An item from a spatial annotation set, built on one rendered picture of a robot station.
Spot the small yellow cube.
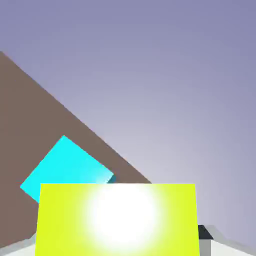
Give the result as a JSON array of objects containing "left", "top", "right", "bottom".
[{"left": 35, "top": 183, "right": 201, "bottom": 256}]

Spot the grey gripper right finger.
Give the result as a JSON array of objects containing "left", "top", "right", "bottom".
[{"left": 197, "top": 224, "right": 256, "bottom": 256}]

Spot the large cyan box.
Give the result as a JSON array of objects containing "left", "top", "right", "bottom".
[{"left": 19, "top": 134, "right": 117, "bottom": 204}]

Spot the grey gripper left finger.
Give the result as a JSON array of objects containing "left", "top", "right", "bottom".
[{"left": 0, "top": 232, "right": 38, "bottom": 256}]

